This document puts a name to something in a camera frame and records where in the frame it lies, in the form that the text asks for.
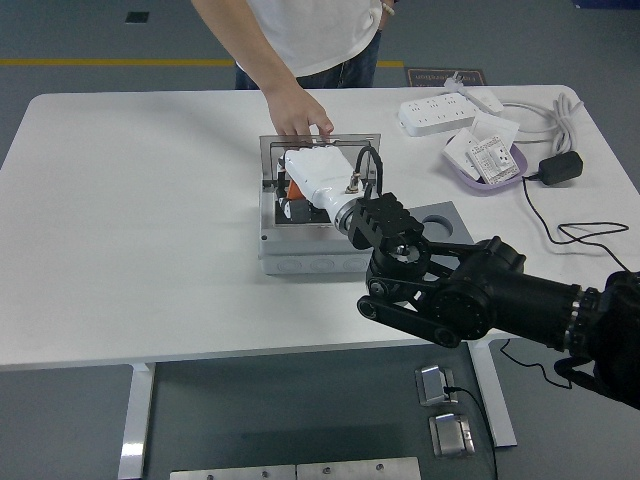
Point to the black power adapter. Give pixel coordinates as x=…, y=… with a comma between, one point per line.
x=561, y=167

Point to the white table leg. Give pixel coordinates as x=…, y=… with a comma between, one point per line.
x=497, y=400
x=137, y=425

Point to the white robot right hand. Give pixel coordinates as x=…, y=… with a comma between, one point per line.
x=322, y=172

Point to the orange cylindrical battery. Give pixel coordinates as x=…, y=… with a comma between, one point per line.
x=294, y=192

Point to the small white flat box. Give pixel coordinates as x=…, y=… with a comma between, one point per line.
x=486, y=101

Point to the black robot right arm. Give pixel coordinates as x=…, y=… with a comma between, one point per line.
x=500, y=295

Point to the person's right hand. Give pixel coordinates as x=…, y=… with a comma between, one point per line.
x=295, y=115

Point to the grey foam holder block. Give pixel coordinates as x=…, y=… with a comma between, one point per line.
x=450, y=207

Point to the person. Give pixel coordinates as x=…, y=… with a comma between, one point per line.
x=320, y=35

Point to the white power strip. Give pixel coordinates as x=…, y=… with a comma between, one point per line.
x=435, y=114

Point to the dark floor sign mat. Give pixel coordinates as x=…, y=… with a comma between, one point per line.
x=430, y=77

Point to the metal floor socket box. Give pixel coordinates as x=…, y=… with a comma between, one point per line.
x=434, y=385
x=449, y=436

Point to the grey plastic enclosure box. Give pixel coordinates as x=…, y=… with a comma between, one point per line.
x=300, y=250

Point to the metal floor plate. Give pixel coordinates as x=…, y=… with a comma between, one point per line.
x=360, y=470
x=230, y=473

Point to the black square floor cover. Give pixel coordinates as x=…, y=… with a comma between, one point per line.
x=136, y=17

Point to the plain white square packet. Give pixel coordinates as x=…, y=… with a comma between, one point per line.
x=497, y=127

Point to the person's right forearm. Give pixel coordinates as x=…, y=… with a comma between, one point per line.
x=245, y=45

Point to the white socket panel packet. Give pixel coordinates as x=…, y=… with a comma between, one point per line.
x=460, y=150

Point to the transparent hinged box lid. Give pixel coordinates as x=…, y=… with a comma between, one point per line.
x=370, y=140

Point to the purple plastic tray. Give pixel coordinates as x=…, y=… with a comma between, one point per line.
x=521, y=162

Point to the blue object edge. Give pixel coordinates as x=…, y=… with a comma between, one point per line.
x=607, y=2

